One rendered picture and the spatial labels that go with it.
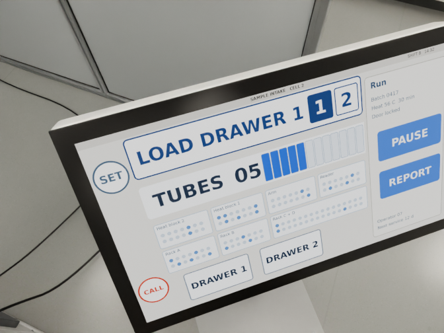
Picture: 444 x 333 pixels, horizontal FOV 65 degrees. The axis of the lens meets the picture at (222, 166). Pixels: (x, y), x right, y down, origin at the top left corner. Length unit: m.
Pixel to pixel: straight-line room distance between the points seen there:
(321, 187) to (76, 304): 1.30
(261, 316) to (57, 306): 0.82
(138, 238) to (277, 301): 1.09
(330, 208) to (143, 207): 0.26
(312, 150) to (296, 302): 1.09
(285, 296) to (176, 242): 1.07
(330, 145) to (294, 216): 0.11
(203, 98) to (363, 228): 0.31
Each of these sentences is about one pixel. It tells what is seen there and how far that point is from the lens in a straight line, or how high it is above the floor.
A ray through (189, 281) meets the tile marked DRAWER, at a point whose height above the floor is 1.01.
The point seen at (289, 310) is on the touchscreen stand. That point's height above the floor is 0.04.
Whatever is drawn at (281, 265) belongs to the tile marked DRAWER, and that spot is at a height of 0.99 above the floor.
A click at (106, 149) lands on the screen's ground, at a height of 1.17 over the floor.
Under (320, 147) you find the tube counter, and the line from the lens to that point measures 0.47.
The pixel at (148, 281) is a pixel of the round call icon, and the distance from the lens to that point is 0.50.
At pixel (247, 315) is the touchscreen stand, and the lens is 1.48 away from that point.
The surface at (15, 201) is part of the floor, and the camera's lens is 1.91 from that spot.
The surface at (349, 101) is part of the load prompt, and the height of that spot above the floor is 1.15.
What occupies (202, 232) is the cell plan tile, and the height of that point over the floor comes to 1.06.
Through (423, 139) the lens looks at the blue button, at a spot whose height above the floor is 1.09.
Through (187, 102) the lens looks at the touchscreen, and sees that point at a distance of 0.40.
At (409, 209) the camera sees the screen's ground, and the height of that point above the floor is 1.01.
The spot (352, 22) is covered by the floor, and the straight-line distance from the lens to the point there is 2.48.
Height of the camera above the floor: 1.51
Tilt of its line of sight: 62 degrees down
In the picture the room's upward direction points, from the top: 2 degrees counter-clockwise
